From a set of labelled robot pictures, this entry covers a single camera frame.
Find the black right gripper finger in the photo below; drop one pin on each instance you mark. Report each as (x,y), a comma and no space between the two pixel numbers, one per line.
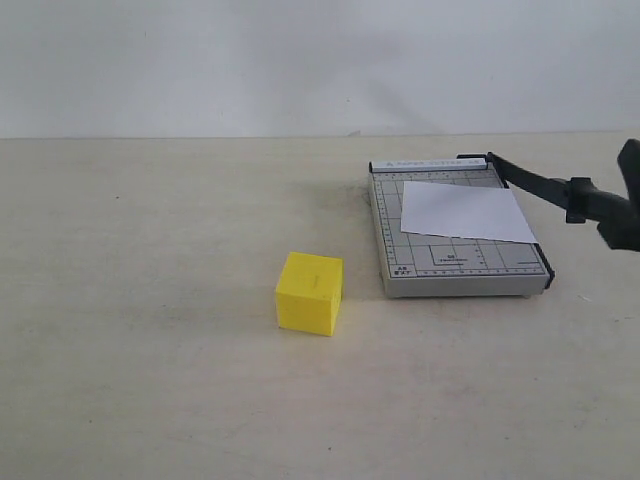
(629,164)

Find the white paper sheet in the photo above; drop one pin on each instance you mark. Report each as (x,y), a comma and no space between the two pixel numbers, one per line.
(468,212)

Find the yellow foam cube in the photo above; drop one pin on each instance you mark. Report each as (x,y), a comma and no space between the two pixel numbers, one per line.
(309,292)

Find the black cutter blade arm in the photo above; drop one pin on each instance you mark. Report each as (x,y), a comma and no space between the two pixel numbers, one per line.
(616,217)

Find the grey paper cutter base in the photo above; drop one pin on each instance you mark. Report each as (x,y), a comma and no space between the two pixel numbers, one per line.
(417,266)

